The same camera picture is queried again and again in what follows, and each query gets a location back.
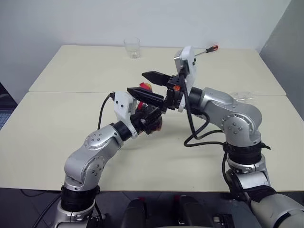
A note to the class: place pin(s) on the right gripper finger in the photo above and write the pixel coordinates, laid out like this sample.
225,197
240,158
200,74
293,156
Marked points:
145,95
155,77

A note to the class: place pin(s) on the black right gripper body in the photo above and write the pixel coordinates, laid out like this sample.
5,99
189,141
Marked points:
174,97

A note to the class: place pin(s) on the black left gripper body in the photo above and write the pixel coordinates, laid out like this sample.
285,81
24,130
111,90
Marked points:
143,124

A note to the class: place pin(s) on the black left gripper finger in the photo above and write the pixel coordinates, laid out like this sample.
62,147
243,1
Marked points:
154,115

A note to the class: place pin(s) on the red label drink bottle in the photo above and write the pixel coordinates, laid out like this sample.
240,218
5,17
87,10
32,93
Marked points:
142,104

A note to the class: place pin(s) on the clear wine glass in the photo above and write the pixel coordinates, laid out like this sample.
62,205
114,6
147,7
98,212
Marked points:
242,95

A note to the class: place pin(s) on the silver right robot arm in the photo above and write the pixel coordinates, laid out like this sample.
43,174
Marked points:
237,114

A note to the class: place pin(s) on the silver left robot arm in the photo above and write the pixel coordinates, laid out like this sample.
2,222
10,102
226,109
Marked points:
95,142

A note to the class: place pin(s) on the clear glass tumbler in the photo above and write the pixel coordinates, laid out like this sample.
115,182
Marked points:
132,47

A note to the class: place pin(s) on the dark rounded shape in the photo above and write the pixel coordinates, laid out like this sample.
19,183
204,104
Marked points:
190,211
136,213

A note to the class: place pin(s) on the black block with white tag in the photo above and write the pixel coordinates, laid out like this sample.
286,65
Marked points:
222,219

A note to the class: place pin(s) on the dark blue crate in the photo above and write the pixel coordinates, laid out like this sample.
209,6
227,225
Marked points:
3,114

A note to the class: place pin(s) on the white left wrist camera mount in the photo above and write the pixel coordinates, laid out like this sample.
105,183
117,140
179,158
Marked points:
122,107

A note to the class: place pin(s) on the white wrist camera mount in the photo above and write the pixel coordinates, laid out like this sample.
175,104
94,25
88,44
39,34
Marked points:
122,107
190,61

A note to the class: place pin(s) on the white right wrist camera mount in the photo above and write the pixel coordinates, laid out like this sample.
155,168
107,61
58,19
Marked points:
190,61

